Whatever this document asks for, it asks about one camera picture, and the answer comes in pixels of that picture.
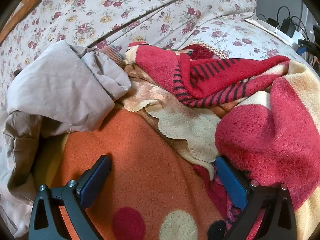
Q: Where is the grey beige jacket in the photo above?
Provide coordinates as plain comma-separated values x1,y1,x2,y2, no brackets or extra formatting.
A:
1,40,131,239

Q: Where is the orange red fleece blanket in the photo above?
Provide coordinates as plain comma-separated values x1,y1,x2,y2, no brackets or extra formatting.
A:
32,42,320,240

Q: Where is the white power strip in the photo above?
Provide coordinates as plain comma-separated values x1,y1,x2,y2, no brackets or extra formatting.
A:
245,17,304,49

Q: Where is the black power adapter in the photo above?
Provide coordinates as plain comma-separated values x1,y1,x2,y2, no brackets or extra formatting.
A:
280,17,296,38

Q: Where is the orange checkered pillow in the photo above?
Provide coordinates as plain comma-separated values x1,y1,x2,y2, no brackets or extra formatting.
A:
1,0,41,44

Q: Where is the floral quilt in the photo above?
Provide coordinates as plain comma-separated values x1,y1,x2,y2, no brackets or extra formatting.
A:
1,0,303,103

